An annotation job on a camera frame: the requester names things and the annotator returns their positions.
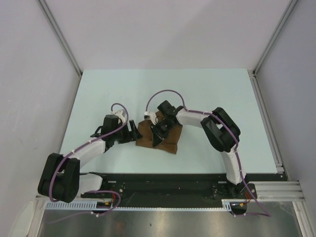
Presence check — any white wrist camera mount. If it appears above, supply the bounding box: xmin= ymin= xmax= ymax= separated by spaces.
xmin=144 ymin=111 xmax=157 ymax=125
xmin=111 ymin=109 xmax=126 ymax=123

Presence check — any right aluminium corner post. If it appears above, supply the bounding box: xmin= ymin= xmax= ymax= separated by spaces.
xmin=253 ymin=0 xmax=299 ymax=75

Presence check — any left aluminium corner post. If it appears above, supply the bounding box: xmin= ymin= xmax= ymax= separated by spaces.
xmin=37 ymin=0 xmax=83 ymax=76

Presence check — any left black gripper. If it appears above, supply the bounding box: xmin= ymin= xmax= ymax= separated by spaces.
xmin=112 ymin=119 xmax=142 ymax=144

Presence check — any white slotted cable duct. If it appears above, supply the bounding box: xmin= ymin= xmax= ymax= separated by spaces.
xmin=45 ymin=199 xmax=234 ymax=212

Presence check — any right side aluminium rail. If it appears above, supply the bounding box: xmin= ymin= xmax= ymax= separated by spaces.
xmin=248 ymin=70 xmax=285 ymax=174

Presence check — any aluminium corner post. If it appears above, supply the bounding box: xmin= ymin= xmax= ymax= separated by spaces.
xmin=37 ymin=0 xmax=83 ymax=76
xmin=253 ymin=0 xmax=299 ymax=75

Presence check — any aluminium front rail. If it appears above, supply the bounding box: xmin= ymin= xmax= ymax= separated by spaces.
xmin=36 ymin=180 xmax=303 ymax=201

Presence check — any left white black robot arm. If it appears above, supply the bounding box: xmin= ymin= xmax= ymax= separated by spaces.
xmin=38 ymin=115 xmax=142 ymax=203

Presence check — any brown cloth napkin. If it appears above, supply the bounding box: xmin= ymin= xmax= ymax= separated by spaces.
xmin=136 ymin=111 xmax=183 ymax=154

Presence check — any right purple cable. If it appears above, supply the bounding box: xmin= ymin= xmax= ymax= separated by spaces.
xmin=146 ymin=89 xmax=271 ymax=217

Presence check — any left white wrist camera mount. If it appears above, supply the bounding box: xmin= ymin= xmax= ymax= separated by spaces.
xmin=111 ymin=109 xmax=126 ymax=123

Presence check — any aluminium rail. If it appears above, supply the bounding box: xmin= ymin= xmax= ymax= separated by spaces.
xmin=248 ymin=70 xmax=285 ymax=174
xmin=36 ymin=180 xmax=303 ymax=201

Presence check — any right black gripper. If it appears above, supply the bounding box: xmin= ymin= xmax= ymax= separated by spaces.
xmin=149 ymin=119 xmax=175 ymax=148

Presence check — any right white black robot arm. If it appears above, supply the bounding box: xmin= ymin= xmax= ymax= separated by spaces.
xmin=144 ymin=101 xmax=246 ymax=198

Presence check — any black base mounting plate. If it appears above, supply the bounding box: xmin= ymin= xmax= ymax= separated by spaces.
xmin=80 ymin=172 xmax=288 ymax=202

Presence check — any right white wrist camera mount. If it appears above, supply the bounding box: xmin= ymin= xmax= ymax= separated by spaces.
xmin=144 ymin=111 xmax=157 ymax=125

